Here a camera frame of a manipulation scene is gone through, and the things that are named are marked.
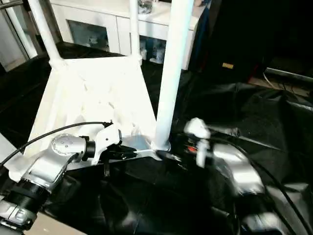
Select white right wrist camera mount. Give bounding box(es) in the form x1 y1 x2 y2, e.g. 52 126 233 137
183 117 212 168

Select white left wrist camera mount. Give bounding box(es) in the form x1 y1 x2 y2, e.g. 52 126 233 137
92 122 123 165

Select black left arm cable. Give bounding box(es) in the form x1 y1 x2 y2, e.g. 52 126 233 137
0 121 114 167

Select small grey container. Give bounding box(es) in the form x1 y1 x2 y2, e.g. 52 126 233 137
137 0 155 14

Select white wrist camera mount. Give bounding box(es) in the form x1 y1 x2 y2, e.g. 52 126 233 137
92 122 123 165
183 117 212 168

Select dark metal rail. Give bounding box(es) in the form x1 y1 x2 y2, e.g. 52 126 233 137
264 68 313 83

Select black plastic mat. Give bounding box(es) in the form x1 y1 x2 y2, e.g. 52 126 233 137
0 42 313 235

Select white plastic table top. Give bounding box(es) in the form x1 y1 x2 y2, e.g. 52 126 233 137
7 55 173 183

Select white plastic table leg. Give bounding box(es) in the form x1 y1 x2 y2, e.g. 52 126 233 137
0 132 15 156
150 0 195 151
27 0 68 70
129 0 143 64

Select white glass-door cabinet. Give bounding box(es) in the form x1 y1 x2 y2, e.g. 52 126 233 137
49 0 206 70

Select white door frame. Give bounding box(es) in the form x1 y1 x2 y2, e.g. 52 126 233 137
5 5 39 59

